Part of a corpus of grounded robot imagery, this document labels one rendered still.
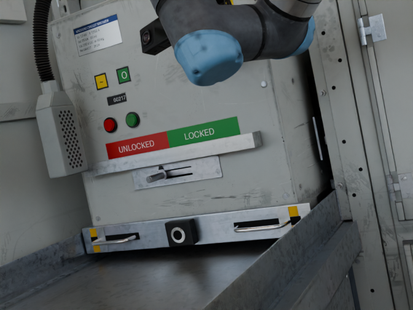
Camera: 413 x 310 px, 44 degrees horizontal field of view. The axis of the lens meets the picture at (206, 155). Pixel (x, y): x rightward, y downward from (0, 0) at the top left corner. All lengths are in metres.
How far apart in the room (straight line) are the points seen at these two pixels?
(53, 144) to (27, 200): 0.23
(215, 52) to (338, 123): 0.50
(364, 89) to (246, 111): 0.24
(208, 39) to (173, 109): 0.43
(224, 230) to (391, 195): 0.32
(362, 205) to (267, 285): 0.43
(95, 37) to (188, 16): 0.53
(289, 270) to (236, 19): 0.37
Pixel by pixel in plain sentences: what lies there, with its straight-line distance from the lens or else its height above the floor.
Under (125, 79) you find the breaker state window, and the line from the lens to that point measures 1.08.
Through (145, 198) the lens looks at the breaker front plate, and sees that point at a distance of 1.09.
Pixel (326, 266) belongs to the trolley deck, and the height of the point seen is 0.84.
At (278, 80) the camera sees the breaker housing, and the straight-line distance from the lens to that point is 0.95.
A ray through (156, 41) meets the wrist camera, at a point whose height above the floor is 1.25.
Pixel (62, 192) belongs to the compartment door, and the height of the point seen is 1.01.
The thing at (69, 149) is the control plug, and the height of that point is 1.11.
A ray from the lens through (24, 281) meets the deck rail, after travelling 1.09.
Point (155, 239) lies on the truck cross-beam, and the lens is 1.09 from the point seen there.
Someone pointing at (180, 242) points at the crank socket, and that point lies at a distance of 1.02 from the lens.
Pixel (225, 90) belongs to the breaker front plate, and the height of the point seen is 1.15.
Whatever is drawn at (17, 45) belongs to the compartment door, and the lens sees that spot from 1.32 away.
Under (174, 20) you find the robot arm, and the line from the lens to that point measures 0.63.
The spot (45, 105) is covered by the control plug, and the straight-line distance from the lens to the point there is 1.08.
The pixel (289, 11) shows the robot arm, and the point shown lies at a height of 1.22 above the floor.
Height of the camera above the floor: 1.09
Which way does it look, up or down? 3 degrees down
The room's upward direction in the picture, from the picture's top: 12 degrees counter-clockwise
